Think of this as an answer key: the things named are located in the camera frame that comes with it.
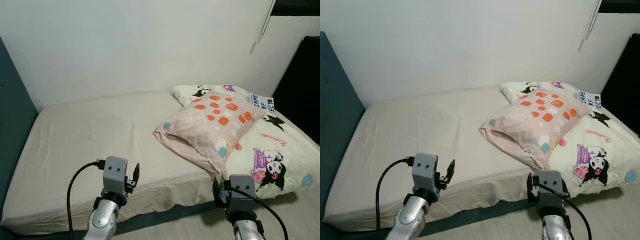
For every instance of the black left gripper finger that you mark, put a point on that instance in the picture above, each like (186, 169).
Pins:
(449, 171)
(135, 174)

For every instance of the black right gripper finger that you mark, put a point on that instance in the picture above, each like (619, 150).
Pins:
(530, 187)
(217, 192)

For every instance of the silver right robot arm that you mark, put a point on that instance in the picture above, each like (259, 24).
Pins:
(555, 227)
(247, 230)

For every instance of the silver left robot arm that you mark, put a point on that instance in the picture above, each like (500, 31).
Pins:
(412, 220)
(105, 222)

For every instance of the bed with white sheet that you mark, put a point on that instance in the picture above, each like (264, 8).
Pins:
(415, 130)
(90, 135)

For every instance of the pink orange-patterned pillow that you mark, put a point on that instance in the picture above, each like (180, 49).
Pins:
(210, 125)
(535, 122)

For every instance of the cream cartoon-print comforter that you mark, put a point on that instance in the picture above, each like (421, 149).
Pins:
(610, 145)
(285, 145)

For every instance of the white book blue lettering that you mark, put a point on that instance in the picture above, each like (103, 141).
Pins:
(590, 99)
(262, 102)

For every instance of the blue upholstered headboard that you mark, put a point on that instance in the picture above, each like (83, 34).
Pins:
(337, 125)
(12, 125)

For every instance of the black wardrobe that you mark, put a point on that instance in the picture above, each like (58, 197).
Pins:
(300, 85)
(622, 85)

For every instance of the thin grey hanging rod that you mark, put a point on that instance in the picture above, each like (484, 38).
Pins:
(593, 15)
(267, 17)

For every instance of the dark window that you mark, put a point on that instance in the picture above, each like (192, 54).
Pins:
(620, 5)
(300, 6)

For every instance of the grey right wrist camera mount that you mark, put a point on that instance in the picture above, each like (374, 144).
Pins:
(242, 197)
(552, 192)

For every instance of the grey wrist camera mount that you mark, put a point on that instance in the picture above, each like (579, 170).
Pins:
(242, 197)
(115, 175)
(552, 192)
(426, 172)

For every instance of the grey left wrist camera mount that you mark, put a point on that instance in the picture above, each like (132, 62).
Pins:
(426, 172)
(115, 175)

